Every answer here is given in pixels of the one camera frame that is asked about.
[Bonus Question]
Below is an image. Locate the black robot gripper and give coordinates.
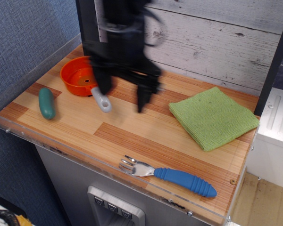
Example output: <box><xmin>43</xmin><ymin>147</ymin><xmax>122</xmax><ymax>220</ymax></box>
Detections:
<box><xmin>85</xmin><ymin>31</ymin><xmax>161</xmax><ymax>113</ymax></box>

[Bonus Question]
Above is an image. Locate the dark vertical post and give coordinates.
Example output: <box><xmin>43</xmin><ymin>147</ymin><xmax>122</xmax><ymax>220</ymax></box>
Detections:
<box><xmin>75</xmin><ymin>0</ymin><xmax>100</xmax><ymax>56</ymax></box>
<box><xmin>254</xmin><ymin>32</ymin><xmax>283</xmax><ymax>116</ymax></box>

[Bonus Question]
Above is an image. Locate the white ribbed appliance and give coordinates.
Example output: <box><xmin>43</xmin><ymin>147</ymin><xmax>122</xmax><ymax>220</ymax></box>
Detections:
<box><xmin>246</xmin><ymin>88</ymin><xmax>283</xmax><ymax>187</ymax></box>

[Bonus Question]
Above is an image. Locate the clear acrylic guard rail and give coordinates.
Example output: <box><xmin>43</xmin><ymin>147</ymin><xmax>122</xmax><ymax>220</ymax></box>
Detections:
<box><xmin>0</xmin><ymin>43</ymin><xmax>256</xmax><ymax>226</ymax></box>

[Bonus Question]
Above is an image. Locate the green cloth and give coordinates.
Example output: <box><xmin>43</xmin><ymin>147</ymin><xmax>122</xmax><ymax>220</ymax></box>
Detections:
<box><xmin>169</xmin><ymin>87</ymin><xmax>259</xmax><ymax>152</ymax></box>

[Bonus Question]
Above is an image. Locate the dark left vertical post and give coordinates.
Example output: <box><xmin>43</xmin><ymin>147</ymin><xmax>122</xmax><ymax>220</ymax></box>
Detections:
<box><xmin>75</xmin><ymin>0</ymin><xmax>100</xmax><ymax>56</ymax></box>

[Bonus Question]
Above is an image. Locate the fork with blue handle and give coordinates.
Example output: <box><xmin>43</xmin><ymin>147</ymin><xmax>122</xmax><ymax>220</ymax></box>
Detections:
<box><xmin>119</xmin><ymin>155</ymin><xmax>217</xmax><ymax>198</ymax></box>

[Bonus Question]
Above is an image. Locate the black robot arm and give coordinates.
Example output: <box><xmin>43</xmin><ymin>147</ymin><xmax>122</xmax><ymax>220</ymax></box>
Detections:
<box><xmin>83</xmin><ymin>0</ymin><xmax>161</xmax><ymax>112</ymax></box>

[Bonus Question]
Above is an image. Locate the teal oval soap bar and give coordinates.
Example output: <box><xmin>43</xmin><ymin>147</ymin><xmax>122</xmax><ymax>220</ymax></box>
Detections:
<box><xmin>38</xmin><ymin>88</ymin><xmax>56</xmax><ymax>120</ymax></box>

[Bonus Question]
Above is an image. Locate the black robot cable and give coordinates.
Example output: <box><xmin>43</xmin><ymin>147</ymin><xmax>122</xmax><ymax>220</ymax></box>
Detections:
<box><xmin>141</xmin><ymin>7</ymin><xmax>166</xmax><ymax>48</ymax></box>

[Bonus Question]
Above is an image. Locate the dark right vertical post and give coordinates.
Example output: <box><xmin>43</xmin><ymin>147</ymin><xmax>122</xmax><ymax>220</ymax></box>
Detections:
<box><xmin>254</xmin><ymin>32</ymin><xmax>283</xmax><ymax>116</ymax></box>

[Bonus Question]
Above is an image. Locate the grey cabinet front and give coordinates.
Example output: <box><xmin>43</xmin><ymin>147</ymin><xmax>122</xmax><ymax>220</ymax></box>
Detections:
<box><xmin>36</xmin><ymin>146</ymin><xmax>206</xmax><ymax>226</ymax></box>

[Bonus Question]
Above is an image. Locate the silver button panel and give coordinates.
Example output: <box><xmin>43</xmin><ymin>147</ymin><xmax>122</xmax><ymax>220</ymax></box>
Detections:
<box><xmin>87</xmin><ymin>186</ymin><xmax>146</xmax><ymax>226</ymax></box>

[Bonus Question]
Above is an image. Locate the orange pot with grey handle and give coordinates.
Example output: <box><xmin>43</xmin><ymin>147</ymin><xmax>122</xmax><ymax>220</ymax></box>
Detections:
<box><xmin>60</xmin><ymin>56</ymin><xmax>112</xmax><ymax>113</ymax></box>

